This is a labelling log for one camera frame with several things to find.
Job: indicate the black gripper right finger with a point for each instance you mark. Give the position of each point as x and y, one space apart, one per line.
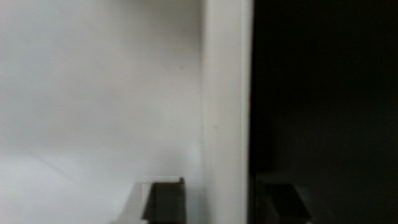
281 207

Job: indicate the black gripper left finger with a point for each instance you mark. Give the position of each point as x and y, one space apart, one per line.
157 202

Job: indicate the white square tabletop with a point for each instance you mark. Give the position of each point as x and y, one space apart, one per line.
123 108

